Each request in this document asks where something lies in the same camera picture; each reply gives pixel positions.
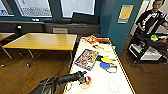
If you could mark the small orange bowl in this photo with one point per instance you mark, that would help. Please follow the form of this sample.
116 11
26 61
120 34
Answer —
88 79

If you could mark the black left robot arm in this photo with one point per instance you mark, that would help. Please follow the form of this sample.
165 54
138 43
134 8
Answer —
50 84

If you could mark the blue picture book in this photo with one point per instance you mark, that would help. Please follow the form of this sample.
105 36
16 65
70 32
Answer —
86 60

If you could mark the white yellow air hockey table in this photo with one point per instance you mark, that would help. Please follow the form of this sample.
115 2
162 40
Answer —
100 85

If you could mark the small black object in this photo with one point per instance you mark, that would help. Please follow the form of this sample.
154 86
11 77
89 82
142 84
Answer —
99 58

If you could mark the blue paddle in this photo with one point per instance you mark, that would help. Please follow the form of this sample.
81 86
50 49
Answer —
106 65

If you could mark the yellow paddle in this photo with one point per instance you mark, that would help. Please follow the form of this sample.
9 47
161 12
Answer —
107 60

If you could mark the small yellow tool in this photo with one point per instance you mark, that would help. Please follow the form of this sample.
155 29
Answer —
99 47

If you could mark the orange game box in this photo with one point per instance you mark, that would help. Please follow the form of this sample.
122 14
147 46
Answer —
91 40

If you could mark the red long box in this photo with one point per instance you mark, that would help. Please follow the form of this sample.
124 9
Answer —
104 41

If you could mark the dark grey bench sofa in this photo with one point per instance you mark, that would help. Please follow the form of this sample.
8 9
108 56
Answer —
80 29

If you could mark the grey chair back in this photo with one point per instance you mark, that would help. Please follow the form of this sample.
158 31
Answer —
60 31

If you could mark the large wooden table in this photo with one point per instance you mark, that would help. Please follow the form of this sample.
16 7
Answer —
43 41

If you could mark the black cushion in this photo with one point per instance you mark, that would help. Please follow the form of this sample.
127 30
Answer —
85 19

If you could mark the white storage bin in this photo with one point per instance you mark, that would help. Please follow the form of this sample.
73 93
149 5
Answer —
146 53

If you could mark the black wheeled cart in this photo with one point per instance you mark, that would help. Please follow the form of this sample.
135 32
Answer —
143 45

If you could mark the wide window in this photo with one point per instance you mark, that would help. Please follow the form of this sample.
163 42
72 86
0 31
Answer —
33 8
78 6

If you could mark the green item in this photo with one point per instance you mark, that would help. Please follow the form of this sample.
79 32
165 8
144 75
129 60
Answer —
153 37

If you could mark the small wooden table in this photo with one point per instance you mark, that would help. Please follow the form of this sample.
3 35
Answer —
4 36

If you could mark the person in black shirt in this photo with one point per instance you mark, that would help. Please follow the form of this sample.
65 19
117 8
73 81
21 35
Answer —
150 20

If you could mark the orange item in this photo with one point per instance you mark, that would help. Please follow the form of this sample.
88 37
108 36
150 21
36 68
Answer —
164 40

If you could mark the narrow window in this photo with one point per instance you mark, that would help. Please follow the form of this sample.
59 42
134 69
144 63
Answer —
3 8

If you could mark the yellow wall poster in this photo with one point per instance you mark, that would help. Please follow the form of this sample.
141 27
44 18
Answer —
125 14

